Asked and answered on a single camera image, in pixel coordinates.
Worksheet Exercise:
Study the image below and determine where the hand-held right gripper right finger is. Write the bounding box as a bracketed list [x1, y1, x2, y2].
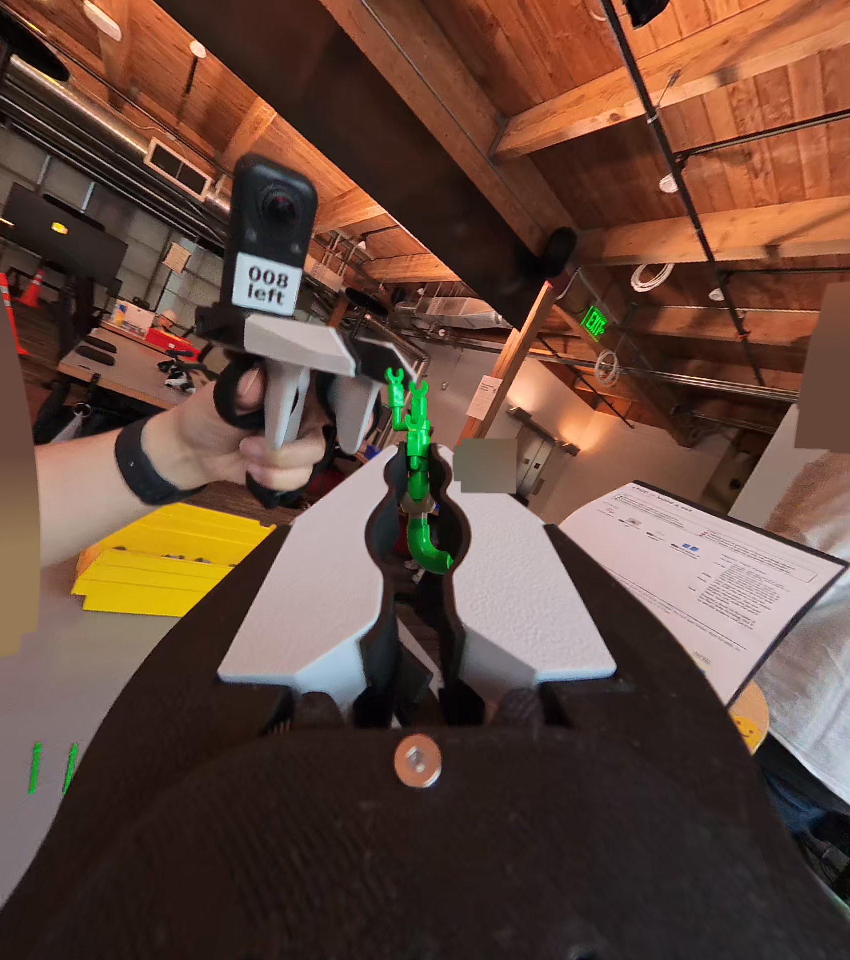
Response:
[428, 442, 618, 706]

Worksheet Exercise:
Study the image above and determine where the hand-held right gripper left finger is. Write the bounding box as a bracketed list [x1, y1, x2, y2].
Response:
[216, 442, 426, 729]

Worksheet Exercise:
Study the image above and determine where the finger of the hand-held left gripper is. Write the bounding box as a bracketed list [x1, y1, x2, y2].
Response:
[243, 312, 358, 378]
[353, 335, 420, 385]

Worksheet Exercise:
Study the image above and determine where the green lego plant piece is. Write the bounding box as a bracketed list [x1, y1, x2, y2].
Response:
[383, 367, 456, 577]

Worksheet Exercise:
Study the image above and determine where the person's left forearm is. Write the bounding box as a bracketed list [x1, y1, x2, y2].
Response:
[33, 436, 137, 571]

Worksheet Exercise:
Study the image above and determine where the person's left hand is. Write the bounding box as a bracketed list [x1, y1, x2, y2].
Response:
[141, 367, 336, 492]

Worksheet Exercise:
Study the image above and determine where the white paper notice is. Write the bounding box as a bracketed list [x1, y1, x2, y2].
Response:
[466, 373, 504, 421]

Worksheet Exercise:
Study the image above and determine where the yellow plastic bin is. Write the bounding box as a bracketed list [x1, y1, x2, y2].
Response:
[72, 501, 277, 619]

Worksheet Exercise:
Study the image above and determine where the printed instruction sheet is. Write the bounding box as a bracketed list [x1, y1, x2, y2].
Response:
[560, 480, 849, 708]

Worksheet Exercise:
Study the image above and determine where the grey work table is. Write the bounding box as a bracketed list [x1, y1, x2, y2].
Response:
[57, 326, 219, 410]

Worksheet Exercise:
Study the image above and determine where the black wristband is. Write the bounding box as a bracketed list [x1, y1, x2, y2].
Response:
[114, 416, 204, 505]

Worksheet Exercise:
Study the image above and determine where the black monitor screen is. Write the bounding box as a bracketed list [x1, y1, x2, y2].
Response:
[0, 182, 129, 290]

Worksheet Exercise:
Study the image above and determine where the wooden stand with smiley sticker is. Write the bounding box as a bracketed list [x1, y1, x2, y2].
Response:
[727, 678, 771, 755]

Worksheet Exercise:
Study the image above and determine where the wall air vent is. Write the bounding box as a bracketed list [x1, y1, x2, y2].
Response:
[143, 137, 214, 200]

